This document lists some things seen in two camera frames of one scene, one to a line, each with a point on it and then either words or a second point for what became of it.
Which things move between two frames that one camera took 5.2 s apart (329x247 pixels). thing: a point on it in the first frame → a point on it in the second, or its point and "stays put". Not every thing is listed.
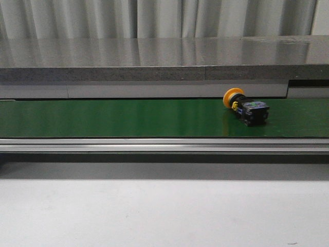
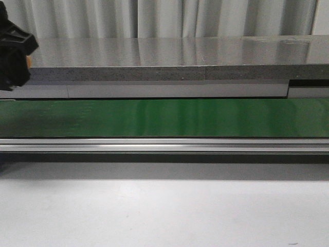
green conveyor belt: [303, 117] stays put
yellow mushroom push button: [252, 113] → [29, 61]
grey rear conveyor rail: [159, 92] stays put
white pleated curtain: [29, 19] stays put
